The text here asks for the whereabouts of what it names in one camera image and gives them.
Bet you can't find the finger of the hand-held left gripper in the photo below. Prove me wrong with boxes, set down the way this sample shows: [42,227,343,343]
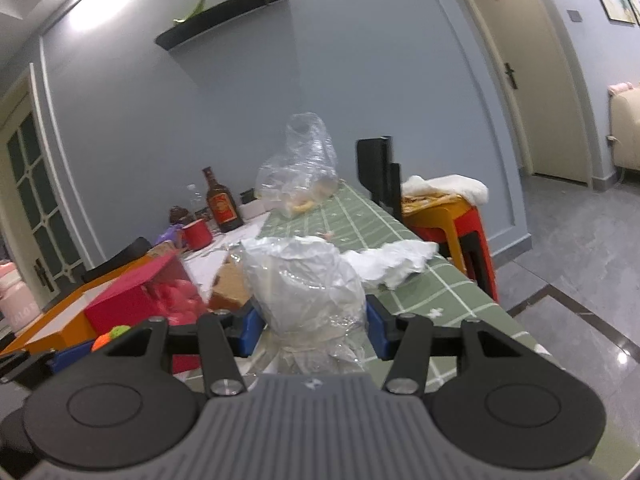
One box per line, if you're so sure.
[0,342,97,387]

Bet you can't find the pink water bottle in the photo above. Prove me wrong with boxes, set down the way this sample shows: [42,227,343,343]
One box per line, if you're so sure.
[0,259,40,337]

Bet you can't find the brown cardboard piece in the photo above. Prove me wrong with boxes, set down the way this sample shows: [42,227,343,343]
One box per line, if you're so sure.
[208,258,252,312]

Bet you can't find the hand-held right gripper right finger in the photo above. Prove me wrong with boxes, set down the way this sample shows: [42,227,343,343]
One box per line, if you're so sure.
[367,296,551,395]

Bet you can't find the orange box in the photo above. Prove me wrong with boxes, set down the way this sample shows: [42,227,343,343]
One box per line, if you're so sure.
[0,254,182,361]

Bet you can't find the beige door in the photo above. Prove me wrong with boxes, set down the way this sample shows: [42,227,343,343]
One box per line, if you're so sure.
[452,0,595,184]

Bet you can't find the clear plastic bottle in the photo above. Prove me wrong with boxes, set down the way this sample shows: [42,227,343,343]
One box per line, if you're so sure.
[187,184,209,222]

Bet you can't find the black wall shelf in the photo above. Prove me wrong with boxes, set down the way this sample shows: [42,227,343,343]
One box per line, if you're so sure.
[154,0,290,51]

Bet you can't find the glass-paned door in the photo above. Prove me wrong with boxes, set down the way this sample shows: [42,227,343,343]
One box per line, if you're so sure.
[0,64,86,318]

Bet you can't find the orange and green toy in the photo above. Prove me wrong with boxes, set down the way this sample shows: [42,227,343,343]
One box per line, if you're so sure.
[92,325,132,352]

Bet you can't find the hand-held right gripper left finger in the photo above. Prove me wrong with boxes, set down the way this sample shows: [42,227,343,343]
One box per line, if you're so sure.
[92,305,262,397]

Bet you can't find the brown glass bottle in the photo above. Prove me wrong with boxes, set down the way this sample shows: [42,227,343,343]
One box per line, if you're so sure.
[201,166,246,234]

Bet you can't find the tall clear plastic bag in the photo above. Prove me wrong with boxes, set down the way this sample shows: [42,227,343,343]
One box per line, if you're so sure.
[254,111,341,217]

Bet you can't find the green plant leaf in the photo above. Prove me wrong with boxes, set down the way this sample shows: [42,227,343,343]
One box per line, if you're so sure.
[172,0,209,26]

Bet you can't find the orange and red stacked stools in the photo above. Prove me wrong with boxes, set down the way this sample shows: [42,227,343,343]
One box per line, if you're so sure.
[401,194,499,305]

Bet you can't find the black chair back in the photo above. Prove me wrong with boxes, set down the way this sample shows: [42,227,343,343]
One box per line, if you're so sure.
[81,237,152,284]

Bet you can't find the white paper sheet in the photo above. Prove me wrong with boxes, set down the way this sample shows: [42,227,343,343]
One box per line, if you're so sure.
[181,214,273,301]

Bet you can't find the white cloth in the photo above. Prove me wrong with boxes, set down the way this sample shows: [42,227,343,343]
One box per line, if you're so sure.
[401,173,489,206]

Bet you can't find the red mug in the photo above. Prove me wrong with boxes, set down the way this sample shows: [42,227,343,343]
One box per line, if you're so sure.
[179,219,214,251]

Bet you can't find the beige sofa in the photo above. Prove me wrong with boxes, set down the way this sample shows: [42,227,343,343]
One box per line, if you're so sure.
[606,81,640,172]

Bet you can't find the green checked tablecloth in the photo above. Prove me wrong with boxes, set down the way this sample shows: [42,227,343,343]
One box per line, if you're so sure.
[180,177,568,396]

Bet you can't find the red box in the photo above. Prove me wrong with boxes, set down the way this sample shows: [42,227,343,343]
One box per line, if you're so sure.
[83,251,207,375]

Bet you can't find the purple packet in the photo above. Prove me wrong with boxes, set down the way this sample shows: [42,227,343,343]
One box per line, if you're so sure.
[157,224,187,249]

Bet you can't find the white crumpled tissue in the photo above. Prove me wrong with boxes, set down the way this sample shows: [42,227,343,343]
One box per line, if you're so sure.
[342,239,441,289]

